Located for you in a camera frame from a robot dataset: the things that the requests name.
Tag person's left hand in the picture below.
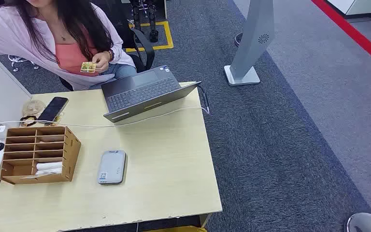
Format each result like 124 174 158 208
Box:
91 51 111 74

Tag person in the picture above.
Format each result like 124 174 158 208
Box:
0 0 156 92

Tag wooden slotted card organizer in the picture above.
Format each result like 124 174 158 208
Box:
0 126 82 186

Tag grey card reader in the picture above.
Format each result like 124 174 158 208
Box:
97 149 127 186

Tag white room key card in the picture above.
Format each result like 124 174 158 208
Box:
36 161 63 171
35 169 63 176

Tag grey open laptop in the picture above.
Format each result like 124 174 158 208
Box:
100 65 202 124

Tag black robot legs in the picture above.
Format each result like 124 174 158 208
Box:
129 0 159 43

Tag black smartphone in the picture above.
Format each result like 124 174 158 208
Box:
37 96 69 124

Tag black stool with chrome base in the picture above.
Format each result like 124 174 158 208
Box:
8 54 40 73

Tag white monitor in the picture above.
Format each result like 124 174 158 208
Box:
0 52 32 124

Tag silver kiosk stand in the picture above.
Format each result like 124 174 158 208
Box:
224 0 275 87

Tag tan wooden desk leg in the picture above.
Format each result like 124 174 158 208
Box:
199 213 213 229

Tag white cabinet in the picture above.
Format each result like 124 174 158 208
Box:
325 0 371 18

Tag thin white cable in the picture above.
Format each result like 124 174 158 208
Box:
0 105 211 129

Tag black hair tie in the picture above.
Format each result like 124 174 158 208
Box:
19 115 38 128

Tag black laptop power cable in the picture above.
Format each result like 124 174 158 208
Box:
198 85 211 114

